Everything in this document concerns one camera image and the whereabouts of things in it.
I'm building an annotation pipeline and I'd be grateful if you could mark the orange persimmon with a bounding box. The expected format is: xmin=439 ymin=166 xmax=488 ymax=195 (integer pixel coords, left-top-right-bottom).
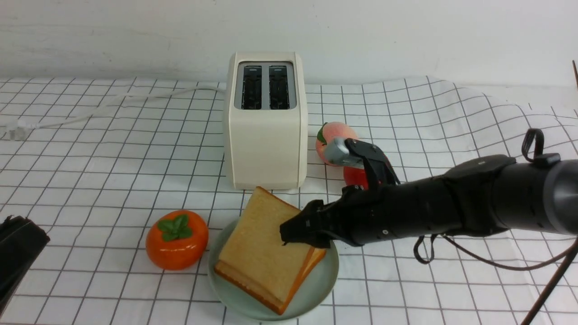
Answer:
xmin=145 ymin=209 xmax=209 ymax=271

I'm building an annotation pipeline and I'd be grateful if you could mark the pink peach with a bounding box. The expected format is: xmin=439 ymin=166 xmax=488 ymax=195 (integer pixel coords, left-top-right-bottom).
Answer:
xmin=315 ymin=121 xmax=360 ymax=166

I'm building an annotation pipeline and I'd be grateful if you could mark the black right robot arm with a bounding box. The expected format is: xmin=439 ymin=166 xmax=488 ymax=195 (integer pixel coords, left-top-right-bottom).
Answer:
xmin=280 ymin=155 xmax=578 ymax=248

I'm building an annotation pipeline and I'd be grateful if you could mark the white power cord with plug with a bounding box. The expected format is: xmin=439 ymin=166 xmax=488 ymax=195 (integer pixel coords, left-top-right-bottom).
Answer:
xmin=4 ymin=86 xmax=225 ymax=141

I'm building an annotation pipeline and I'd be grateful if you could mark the light green plate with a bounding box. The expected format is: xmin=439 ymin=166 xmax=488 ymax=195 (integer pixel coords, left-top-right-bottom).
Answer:
xmin=208 ymin=221 xmax=340 ymax=325

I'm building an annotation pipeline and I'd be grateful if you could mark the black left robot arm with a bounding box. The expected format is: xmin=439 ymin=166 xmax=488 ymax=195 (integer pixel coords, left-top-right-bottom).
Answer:
xmin=0 ymin=215 xmax=50 ymax=313

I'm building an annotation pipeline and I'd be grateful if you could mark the red apple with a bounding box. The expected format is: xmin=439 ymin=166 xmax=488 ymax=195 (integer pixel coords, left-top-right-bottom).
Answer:
xmin=343 ymin=157 xmax=370 ymax=190

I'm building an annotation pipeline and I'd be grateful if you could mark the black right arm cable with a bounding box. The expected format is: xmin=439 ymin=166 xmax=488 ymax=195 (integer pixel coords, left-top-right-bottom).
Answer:
xmin=413 ymin=61 xmax=578 ymax=325

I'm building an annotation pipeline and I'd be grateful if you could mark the toast slice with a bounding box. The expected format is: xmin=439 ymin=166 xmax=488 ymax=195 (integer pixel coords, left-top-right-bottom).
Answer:
xmin=213 ymin=247 xmax=326 ymax=315
xmin=214 ymin=186 xmax=314 ymax=308

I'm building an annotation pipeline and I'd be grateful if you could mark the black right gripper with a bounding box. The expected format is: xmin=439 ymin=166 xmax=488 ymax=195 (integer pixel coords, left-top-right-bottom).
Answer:
xmin=280 ymin=176 xmax=452 ymax=249

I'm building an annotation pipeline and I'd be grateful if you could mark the cream white toaster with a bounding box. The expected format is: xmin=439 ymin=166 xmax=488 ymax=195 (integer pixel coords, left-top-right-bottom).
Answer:
xmin=223 ymin=52 xmax=309 ymax=190

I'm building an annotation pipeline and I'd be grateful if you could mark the white grid tablecloth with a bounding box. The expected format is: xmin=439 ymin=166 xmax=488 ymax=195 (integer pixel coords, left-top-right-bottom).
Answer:
xmin=0 ymin=76 xmax=577 ymax=325

